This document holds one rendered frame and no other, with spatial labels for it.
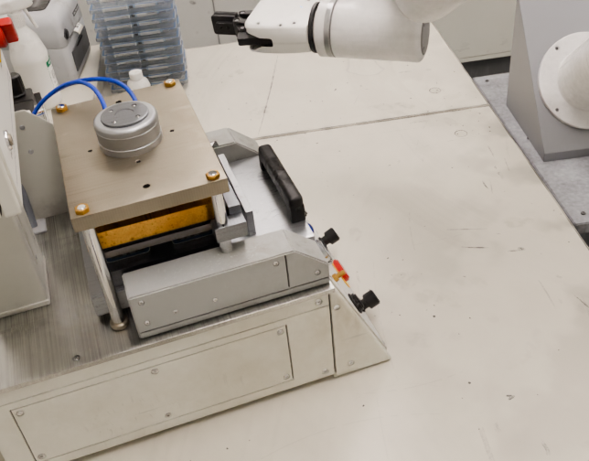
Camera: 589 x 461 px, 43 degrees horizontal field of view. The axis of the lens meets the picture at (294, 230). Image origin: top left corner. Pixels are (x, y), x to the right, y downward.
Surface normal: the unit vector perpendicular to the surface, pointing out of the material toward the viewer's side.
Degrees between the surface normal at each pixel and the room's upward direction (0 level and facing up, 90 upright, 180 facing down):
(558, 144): 46
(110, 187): 0
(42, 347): 0
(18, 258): 90
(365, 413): 0
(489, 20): 90
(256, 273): 90
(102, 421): 90
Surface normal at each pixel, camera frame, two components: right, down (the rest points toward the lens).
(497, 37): 0.13, 0.61
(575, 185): -0.09, -0.78
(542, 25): 0.01, -0.09
